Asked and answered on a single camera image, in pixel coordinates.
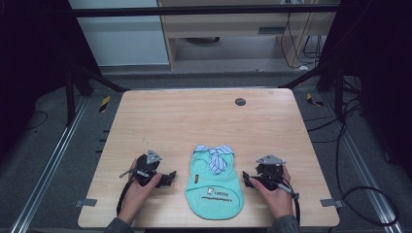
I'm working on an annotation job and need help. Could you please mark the person's right hand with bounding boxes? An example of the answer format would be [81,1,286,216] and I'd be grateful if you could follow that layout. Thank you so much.
[250,165,294,221]

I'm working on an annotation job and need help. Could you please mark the black metal stand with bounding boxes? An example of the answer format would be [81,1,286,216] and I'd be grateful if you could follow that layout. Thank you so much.
[279,61,362,122]
[63,61,130,128]

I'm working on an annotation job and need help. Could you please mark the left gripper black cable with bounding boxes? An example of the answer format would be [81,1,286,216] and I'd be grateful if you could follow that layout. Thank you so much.
[116,177,134,217]

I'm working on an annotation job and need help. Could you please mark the white cabinet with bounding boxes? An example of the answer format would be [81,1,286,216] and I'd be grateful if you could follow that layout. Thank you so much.
[67,0,171,68]

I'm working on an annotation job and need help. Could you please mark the person's left sleeve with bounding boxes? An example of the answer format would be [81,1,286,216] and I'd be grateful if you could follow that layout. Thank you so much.
[104,216,135,233]

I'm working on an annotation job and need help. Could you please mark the thin black floor cable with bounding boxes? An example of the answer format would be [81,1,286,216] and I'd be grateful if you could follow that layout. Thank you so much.
[25,110,50,132]

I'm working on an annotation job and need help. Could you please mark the black metal frame bar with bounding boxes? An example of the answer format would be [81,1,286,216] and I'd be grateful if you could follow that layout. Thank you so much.
[69,4,341,18]

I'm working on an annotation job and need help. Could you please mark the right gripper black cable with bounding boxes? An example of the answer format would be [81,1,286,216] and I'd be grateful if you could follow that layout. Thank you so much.
[285,181,301,226]

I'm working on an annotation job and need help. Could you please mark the aluminium floor rail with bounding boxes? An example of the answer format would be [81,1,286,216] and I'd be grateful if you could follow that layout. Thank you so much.
[11,96,89,233]
[320,93,404,233]

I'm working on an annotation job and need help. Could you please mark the mint green pet shirt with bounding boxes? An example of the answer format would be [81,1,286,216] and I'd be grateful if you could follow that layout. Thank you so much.
[184,144,245,221]

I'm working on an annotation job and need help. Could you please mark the grey metal table bracket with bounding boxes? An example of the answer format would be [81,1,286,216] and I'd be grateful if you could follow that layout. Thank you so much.
[320,198,345,209]
[75,198,98,208]

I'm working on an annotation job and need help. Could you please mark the wooden desk with shelf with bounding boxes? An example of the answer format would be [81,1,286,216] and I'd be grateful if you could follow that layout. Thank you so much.
[156,0,338,71]

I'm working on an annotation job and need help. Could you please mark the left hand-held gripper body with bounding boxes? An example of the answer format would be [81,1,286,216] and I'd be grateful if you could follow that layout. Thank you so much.
[119,149,167,187]

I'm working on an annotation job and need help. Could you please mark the person's sleeve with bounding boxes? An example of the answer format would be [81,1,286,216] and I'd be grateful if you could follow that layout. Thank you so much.
[271,215,301,233]
[104,216,135,233]

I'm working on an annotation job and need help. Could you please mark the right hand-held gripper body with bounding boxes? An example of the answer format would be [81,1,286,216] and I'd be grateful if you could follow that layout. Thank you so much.
[248,154,300,200]

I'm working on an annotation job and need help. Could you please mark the person's left hand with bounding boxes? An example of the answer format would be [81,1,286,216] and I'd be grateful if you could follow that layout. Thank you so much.
[117,158,163,225]

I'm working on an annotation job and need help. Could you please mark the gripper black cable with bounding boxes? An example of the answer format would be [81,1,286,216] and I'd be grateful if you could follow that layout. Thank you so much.
[285,181,301,226]
[116,177,134,217]

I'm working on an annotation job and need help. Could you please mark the hanging black cables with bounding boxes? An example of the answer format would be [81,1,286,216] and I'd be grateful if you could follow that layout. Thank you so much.
[279,0,328,70]

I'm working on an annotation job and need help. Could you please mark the yellow black striped tape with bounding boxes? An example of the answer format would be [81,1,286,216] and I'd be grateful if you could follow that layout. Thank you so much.
[98,95,112,114]
[306,92,325,108]

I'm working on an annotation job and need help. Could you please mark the person's right sleeve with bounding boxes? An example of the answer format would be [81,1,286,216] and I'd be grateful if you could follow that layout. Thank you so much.
[271,215,301,233]

